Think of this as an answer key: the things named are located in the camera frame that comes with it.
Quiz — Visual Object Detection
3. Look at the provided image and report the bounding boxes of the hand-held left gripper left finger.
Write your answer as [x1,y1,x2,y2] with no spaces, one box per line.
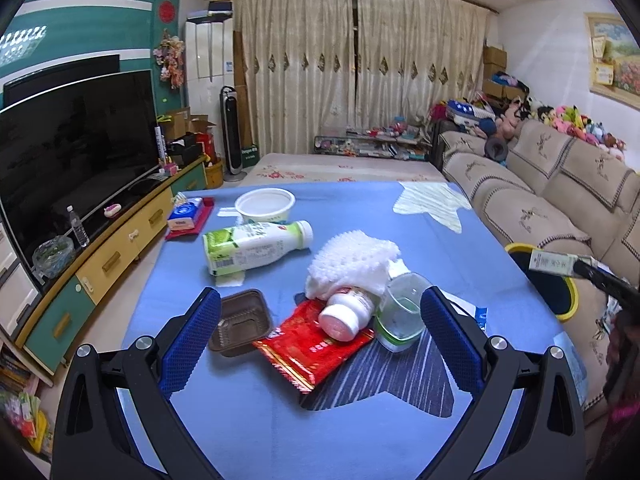
[50,287,223,480]

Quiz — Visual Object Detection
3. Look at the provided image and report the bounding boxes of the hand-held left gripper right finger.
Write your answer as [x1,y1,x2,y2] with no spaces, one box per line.
[420,286,588,480]

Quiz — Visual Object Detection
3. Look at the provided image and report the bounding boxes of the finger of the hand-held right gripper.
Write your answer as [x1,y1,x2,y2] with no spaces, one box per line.
[529,250,640,312]

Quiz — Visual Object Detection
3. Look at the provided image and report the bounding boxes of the yellow rimmed dark bin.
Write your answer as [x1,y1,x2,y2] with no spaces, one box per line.
[504,242,581,322]

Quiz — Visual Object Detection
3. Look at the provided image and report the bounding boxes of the white pill bottle red label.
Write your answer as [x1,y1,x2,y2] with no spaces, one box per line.
[318,285,382,343]

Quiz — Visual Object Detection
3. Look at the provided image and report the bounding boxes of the red snack wrapper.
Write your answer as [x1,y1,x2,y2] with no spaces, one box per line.
[251,297,376,393]

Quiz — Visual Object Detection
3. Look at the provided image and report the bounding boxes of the white foam net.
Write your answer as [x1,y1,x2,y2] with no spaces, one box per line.
[306,231,402,291]

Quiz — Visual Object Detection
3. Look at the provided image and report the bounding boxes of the white tissue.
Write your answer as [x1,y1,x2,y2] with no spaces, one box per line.
[305,257,418,306]

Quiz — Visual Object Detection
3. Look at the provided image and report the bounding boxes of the brown plastic tray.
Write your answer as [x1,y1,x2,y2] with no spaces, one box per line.
[207,288,275,358]

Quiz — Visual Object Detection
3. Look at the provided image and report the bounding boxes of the clear plastic cup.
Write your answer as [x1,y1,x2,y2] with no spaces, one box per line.
[375,272,433,353]

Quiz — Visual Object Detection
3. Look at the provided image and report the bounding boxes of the green white milk bottle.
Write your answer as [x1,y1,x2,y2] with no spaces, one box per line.
[202,220,314,277]

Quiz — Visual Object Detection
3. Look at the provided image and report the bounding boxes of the red flat box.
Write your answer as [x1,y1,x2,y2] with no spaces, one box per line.
[164,197,217,242]

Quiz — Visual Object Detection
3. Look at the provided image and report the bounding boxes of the person's dark clothing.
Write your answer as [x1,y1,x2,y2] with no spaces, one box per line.
[595,305,640,480]

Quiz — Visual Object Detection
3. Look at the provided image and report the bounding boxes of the beige sofa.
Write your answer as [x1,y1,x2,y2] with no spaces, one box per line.
[432,117,640,411]

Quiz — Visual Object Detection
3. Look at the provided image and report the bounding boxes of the blue tissue pack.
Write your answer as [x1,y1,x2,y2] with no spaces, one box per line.
[166,199,206,233]

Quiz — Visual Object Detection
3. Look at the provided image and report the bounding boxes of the green yellow tv cabinet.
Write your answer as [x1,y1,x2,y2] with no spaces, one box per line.
[0,155,208,386]

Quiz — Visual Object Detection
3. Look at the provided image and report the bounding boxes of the blue patterned tablecloth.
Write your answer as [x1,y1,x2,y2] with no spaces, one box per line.
[117,181,591,480]

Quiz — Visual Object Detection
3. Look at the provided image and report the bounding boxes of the white plastic bowl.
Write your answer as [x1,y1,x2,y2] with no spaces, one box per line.
[234,188,296,226]

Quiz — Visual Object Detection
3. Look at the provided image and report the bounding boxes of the clear water bottle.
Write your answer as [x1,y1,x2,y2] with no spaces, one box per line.
[66,205,91,248]

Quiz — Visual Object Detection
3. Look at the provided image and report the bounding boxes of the row of plush toys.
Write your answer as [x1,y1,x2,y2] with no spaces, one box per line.
[520,95,628,161]

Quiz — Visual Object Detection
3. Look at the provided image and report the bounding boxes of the glass bowl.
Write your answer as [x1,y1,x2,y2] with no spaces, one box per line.
[31,235,76,281]

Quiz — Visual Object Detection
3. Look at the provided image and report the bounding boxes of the pile of books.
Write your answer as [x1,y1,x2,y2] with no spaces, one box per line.
[0,345,56,466]

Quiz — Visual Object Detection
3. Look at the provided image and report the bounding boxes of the pile of bags and toys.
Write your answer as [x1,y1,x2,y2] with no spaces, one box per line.
[432,95,526,137]

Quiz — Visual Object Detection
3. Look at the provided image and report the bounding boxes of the low glass table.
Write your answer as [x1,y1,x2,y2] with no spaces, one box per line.
[314,127,433,161]

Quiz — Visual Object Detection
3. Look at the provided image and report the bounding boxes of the floral cream mat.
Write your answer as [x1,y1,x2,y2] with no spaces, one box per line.
[240,152,451,191]

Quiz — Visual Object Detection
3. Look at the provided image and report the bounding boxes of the black tower fan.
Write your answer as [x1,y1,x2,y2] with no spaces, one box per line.
[220,85,249,182]

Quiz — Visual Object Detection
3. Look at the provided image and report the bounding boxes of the open cardboard boxes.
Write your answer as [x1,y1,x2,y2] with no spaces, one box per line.
[165,107,218,161]

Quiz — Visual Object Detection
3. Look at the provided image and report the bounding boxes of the framed flower painting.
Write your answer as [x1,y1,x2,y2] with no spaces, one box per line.
[584,11,640,97]

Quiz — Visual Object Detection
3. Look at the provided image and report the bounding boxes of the black television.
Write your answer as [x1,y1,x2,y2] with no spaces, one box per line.
[0,70,161,286]

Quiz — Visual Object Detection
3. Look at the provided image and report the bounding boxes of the stack of cardboard boxes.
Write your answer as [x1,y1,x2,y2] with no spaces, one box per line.
[481,45,508,101]

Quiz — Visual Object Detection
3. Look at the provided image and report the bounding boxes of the brown rolled mat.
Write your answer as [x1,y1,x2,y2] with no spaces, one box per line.
[233,30,256,161]

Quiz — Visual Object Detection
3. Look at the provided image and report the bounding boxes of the white standing air conditioner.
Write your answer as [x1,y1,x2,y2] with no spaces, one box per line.
[184,14,236,163]

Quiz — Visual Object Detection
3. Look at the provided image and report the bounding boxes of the hanging flower decoration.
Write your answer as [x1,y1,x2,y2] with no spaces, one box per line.
[154,30,186,90]

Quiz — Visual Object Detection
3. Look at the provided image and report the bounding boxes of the beige patterned curtain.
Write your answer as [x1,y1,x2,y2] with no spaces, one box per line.
[234,0,357,157]
[355,0,488,128]

